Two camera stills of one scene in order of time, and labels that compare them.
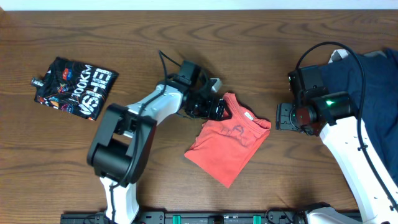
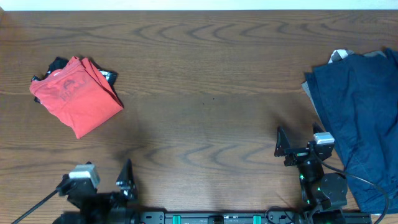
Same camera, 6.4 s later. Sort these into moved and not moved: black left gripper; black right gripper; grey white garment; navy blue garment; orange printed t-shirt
Moved: black right gripper; black left gripper; orange printed t-shirt
Not moved: navy blue garment; grey white garment
